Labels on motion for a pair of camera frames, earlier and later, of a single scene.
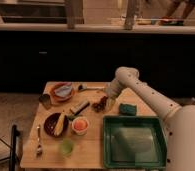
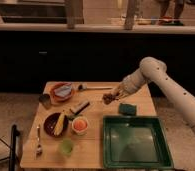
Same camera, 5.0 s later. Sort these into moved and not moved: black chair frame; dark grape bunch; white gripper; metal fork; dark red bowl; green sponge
Moved: dark grape bunch; white gripper
Not moved: dark red bowl; black chair frame; metal fork; green sponge
